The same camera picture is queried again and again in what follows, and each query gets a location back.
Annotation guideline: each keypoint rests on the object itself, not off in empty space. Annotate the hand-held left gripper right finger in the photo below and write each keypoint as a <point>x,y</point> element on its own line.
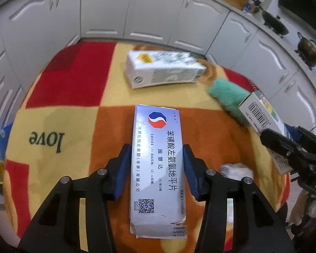
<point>191,175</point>

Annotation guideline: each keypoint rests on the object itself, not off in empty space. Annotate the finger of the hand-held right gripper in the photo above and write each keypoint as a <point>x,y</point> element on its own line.
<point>279,141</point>
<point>309,139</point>

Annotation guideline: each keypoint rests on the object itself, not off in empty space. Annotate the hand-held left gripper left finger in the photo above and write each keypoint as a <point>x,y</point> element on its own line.
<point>122,174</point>

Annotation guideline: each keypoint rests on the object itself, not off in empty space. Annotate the silver medicine box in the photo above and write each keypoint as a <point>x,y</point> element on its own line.
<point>158,163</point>

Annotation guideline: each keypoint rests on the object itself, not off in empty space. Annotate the white printed cardboard box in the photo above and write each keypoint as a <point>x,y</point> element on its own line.
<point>260,110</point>

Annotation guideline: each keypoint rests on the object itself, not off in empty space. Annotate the green fuzzy cloth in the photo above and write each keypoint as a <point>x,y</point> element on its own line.
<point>226,97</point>

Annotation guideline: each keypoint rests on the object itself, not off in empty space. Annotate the white green milk carton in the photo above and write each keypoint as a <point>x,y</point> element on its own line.
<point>168,68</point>

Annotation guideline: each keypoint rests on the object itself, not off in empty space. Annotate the dark kettle pot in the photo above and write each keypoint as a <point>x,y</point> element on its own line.
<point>309,48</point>

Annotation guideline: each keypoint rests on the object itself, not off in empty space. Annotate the red yellow printed blanket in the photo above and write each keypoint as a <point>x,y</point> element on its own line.
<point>68,89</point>

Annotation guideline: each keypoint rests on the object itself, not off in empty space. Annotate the black wok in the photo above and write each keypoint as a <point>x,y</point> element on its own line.
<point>275,23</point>

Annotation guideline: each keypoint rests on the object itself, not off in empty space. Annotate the blue plastic bag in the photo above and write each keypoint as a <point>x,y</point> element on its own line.
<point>3,134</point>

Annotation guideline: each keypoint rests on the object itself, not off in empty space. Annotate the white kitchen base cabinets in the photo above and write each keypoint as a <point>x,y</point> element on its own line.
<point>152,13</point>

